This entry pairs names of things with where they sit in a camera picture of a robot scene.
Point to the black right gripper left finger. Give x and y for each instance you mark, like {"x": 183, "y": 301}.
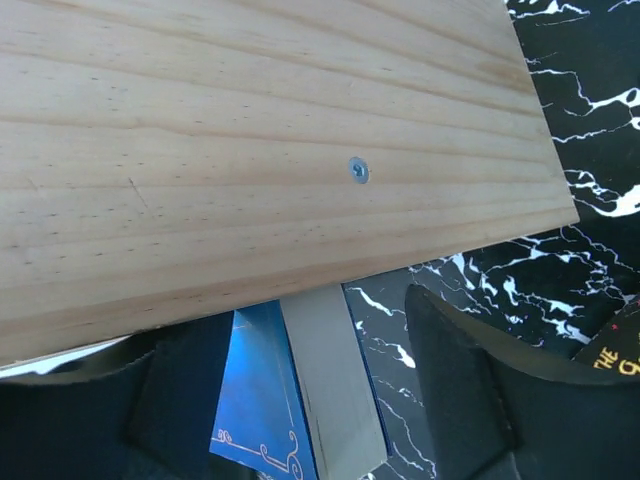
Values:
{"x": 142, "y": 409}

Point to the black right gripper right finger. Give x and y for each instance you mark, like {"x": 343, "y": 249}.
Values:
{"x": 498, "y": 408}

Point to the blue orange sunset book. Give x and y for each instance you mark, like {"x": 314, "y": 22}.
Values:
{"x": 297, "y": 400}

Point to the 169-storey treehouse book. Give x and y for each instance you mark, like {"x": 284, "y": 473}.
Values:
{"x": 616, "y": 346}

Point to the wooden two-tier shelf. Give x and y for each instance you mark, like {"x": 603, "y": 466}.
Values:
{"x": 166, "y": 160}

